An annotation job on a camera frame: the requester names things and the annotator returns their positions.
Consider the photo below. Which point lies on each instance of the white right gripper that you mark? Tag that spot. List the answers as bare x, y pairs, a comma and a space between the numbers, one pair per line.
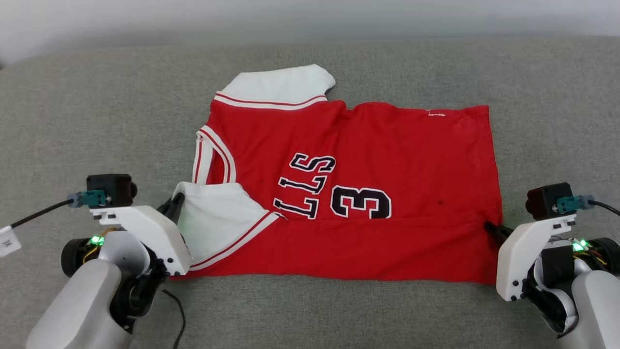
520, 252

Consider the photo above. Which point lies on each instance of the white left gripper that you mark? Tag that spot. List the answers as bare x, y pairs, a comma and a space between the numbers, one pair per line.
150, 232

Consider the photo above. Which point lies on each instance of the red white basketball jersey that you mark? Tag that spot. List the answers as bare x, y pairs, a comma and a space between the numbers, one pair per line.
387, 155

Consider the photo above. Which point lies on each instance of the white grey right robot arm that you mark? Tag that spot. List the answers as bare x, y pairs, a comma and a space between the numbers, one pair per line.
591, 300

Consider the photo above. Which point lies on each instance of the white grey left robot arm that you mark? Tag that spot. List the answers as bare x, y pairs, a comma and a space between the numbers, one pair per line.
82, 300

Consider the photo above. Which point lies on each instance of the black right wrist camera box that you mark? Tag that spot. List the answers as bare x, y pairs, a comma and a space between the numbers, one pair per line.
545, 198

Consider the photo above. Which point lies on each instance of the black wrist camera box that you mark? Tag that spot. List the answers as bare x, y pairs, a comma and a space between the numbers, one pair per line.
111, 186
545, 198

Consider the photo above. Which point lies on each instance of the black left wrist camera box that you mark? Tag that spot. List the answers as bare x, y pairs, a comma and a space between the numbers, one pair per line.
111, 186

